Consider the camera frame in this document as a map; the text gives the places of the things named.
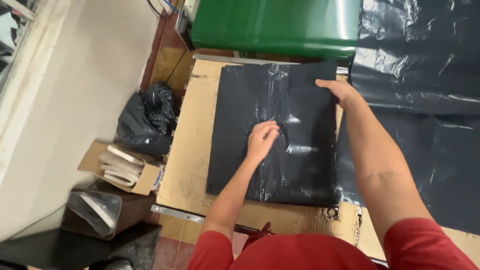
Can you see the brown bin with clear liner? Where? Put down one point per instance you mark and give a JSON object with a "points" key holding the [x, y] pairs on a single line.
{"points": [[101, 213]]}

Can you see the cardboard box with white pads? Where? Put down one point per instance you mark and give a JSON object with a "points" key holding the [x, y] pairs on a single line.
{"points": [[122, 167]]}

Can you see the person's right hand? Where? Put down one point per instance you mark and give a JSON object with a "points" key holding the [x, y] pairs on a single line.
{"points": [[339, 90]]}

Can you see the metal table frame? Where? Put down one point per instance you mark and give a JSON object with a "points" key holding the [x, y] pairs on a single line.
{"points": [[176, 213]]}

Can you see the long black plastic sheet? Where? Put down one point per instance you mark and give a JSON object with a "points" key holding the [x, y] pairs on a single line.
{"points": [[416, 108]]}

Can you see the person's left fingers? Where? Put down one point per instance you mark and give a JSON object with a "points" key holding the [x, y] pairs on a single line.
{"points": [[268, 131]]}

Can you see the person's left hand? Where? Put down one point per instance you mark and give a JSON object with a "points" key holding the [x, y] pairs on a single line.
{"points": [[260, 139]]}

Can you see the green machine cover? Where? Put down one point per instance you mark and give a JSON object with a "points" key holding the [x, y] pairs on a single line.
{"points": [[275, 26]]}

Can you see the cardboard sheet table cover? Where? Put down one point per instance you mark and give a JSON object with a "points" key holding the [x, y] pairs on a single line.
{"points": [[187, 150]]}

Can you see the black floor mat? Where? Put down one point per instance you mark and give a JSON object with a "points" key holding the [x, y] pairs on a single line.
{"points": [[75, 249]]}

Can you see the person's red shirt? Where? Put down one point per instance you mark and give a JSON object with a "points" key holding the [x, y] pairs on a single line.
{"points": [[330, 251]]}

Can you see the crumpled black plastic bag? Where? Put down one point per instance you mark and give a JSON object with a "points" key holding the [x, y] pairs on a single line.
{"points": [[150, 118]]}

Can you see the stack of black plastic bags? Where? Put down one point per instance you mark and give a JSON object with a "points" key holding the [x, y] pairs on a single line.
{"points": [[275, 131]]}

